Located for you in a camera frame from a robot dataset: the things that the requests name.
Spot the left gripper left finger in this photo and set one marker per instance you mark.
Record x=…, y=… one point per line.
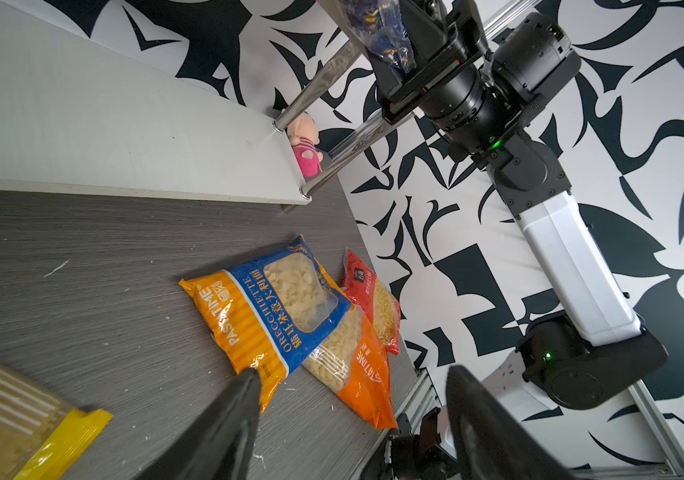
x=219, y=443

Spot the blue gold spaghetti bag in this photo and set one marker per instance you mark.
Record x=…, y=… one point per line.
x=378, y=25

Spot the orange pasta bag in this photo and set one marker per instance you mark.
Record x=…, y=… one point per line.
x=353, y=363

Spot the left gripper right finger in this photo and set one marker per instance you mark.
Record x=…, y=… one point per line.
x=489, y=443

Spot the blue orange orecchiette bag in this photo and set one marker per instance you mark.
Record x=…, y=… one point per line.
x=270, y=313

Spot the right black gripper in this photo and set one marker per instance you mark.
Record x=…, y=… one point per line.
x=441, y=39

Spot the white two-tier shelf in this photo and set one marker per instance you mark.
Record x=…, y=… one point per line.
x=78, y=118

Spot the red macaroni bag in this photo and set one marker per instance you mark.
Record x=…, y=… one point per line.
x=364, y=288

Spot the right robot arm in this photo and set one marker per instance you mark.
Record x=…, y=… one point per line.
x=598, y=346

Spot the pink plush pig toy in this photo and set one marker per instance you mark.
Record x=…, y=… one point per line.
x=303, y=135

